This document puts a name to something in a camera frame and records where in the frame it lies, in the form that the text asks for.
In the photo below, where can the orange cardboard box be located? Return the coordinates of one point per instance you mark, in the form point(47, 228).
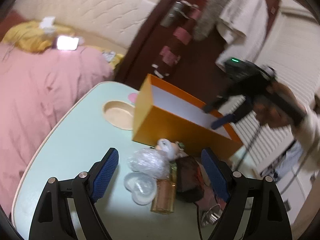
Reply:
point(163, 111)

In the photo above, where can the white charger box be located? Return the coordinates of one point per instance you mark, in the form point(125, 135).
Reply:
point(47, 25)

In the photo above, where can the smartphone on bed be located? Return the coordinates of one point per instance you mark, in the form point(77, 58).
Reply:
point(67, 43)

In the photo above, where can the pink lip gloss tube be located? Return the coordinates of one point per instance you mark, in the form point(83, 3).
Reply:
point(163, 203)

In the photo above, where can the pink duvet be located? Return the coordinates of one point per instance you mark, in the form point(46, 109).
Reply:
point(37, 90)

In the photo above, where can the silver door handle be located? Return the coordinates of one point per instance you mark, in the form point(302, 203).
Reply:
point(177, 11)

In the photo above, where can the red pink striped scarf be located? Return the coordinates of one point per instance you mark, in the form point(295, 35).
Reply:
point(172, 51)

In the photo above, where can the dark red glitter pouch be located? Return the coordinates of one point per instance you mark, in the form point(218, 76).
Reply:
point(190, 184)

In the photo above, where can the yellow pillow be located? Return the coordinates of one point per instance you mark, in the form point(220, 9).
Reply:
point(30, 37)

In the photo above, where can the cream tufted headboard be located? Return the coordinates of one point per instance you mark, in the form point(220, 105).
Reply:
point(111, 24)

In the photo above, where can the bubble wrap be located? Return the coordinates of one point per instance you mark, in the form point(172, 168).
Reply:
point(150, 161)

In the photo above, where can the white knitted sweater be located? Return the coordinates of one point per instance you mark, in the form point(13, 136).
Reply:
point(243, 26)

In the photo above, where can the grey fur collar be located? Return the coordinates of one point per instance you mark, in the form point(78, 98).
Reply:
point(209, 17)

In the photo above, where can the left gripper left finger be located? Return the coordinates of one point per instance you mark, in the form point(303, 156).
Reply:
point(52, 217)

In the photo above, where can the person right hand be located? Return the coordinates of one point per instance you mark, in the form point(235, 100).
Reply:
point(269, 114)

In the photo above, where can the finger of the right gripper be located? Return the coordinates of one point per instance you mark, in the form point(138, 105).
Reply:
point(222, 121)
point(215, 104)

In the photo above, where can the cartoon figure keychain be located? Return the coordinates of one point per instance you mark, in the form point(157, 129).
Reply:
point(174, 150)

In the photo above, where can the clear heart-shaped case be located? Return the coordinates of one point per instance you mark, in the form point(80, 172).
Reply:
point(142, 186)

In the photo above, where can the white louvered closet door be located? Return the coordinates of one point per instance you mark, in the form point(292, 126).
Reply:
point(292, 51)

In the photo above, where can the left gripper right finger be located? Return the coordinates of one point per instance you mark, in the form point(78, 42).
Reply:
point(268, 218)

